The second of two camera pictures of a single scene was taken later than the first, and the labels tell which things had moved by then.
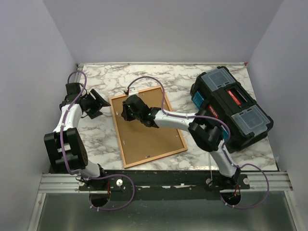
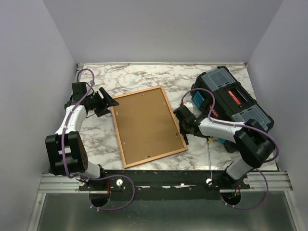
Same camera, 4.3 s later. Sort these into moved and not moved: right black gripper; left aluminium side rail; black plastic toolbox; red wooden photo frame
Moved: right black gripper
Not moved: black plastic toolbox; red wooden photo frame; left aluminium side rail
